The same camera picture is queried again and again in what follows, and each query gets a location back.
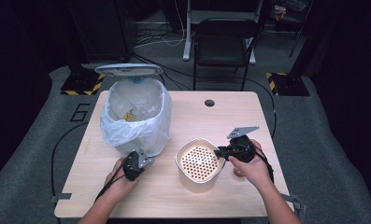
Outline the beige container with perforated strainer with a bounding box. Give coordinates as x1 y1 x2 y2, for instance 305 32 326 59
174 137 227 194

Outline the white plastic bin liner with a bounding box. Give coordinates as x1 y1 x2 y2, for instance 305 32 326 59
99 77 173 158

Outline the grey tape strip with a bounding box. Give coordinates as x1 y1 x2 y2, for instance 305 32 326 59
280 192 307 213
50 192 73 203

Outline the black cabinet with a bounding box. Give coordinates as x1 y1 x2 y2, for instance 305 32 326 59
64 0 134 63

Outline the blue and white pedal bin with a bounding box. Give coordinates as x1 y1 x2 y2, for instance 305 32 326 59
94 63 173 159

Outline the right hand-held gripper cable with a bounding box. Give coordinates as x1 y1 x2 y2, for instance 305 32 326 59
251 143 276 184

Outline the black floor cable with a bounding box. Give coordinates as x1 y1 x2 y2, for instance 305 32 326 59
50 121 90 198
244 77 278 140

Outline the person's left hand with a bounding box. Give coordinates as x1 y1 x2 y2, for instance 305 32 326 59
104 157 141 196

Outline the hand-held gripper cable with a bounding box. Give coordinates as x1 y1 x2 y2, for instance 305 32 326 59
93 159 130 203
251 143 276 184

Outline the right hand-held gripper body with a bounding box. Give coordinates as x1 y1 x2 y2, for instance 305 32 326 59
225 125 261 163

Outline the black stand base hazard tape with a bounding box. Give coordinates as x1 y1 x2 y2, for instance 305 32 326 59
60 71 107 96
265 72 311 97

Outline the black folding chair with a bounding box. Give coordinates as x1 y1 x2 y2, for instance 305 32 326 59
192 17 261 91

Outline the person's right hand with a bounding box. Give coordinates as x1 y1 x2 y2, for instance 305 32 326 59
228 138 274 189

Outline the left hand-held gripper cable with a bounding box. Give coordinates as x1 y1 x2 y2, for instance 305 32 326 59
93 159 130 203

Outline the white floor cable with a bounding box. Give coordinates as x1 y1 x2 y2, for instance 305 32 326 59
133 0 187 49

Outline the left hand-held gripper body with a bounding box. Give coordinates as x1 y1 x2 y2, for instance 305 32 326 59
122 148 155 182

